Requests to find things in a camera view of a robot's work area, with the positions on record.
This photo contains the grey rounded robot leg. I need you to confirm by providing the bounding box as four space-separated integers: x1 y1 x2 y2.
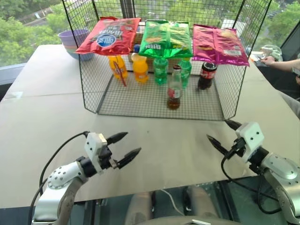
187 186 227 225
123 191 153 225

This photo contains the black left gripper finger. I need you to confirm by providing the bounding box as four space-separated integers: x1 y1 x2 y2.
106 131 129 145
117 147 142 170

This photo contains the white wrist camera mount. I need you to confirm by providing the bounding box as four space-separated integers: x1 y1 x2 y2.
235 121 263 164
84 132 108 175

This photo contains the clear glass bottle brown drink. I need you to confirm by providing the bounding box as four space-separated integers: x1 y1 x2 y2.
166 65 184 110

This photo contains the bystander bare hand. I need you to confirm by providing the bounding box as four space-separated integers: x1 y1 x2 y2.
262 56 279 67

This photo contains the black wire mesh rack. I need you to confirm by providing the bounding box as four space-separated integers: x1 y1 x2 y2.
61 0 273 121

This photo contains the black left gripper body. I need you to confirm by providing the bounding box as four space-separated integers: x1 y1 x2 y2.
99 139 119 170

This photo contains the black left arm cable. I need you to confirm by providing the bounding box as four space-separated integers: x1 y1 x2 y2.
30 131 90 208

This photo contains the red chips bag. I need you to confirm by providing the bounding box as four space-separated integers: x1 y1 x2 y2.
75 16 142 56

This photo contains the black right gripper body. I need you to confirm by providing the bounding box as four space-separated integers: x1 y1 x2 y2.
225 137 247 158

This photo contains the pale green cloth bundle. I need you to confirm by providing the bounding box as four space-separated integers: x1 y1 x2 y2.
260 44 282 62

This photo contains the magenta chips bag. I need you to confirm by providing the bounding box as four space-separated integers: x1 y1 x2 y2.
192 23 250 68

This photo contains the blue plastic bowl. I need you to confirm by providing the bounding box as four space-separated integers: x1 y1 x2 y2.
66 49 95 62

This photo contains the orange soda bottle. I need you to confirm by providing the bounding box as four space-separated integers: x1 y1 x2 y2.
108 55 129 80
130 52 150 84

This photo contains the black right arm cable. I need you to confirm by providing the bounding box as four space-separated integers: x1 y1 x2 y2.
220 150 283 214

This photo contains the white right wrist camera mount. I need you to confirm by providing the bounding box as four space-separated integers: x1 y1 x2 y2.
235 121 263 164

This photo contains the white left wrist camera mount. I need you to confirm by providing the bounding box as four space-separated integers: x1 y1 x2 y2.
84 132 108 175

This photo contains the bystander grey trouser leg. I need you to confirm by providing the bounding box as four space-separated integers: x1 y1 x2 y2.
278 90 300 119

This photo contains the white thin cable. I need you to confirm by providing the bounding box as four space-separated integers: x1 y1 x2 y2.
161 188 186 217

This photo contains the dark cola bottle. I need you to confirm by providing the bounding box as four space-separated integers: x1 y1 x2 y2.
197 61 218 91

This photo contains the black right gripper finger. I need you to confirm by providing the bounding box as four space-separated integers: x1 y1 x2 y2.
206 134 229 156
224 119 242 132

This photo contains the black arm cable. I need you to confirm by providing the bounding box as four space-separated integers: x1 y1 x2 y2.
220 150 283 214
30 131 90 208

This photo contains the green chips bag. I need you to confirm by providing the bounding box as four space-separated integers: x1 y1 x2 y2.
138 19 194 60

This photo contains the purple plastic bowl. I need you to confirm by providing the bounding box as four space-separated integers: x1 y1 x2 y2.
57 29 91 48

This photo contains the green soda bottle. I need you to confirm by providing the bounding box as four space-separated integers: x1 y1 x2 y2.
179 57 193 90
153 57 169 86

